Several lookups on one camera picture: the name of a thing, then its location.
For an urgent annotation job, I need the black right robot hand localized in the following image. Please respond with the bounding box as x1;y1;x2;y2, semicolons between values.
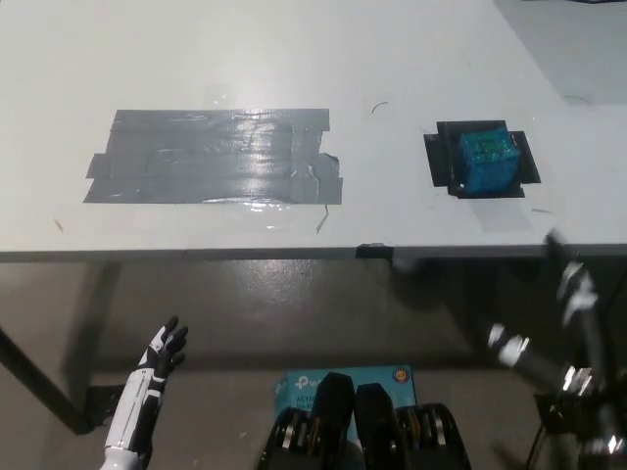
488;230;607;394

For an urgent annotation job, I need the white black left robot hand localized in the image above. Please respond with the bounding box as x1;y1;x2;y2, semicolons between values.
105;316;190;454

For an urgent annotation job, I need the blue Rubik's cube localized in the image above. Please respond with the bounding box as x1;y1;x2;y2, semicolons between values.
458;126;522;199

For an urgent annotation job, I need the black table leg bar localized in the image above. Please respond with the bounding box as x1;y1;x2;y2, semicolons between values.
0;323;95;436

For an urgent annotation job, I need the teal router cardboard box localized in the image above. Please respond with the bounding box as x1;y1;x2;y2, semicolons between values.
272;364;419;442

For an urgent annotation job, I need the black tape square mark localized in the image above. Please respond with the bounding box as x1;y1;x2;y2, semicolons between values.
422;118;543;200

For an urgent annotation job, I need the grey duct tape patch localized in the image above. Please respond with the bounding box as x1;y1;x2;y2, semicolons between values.
82;108;345;207

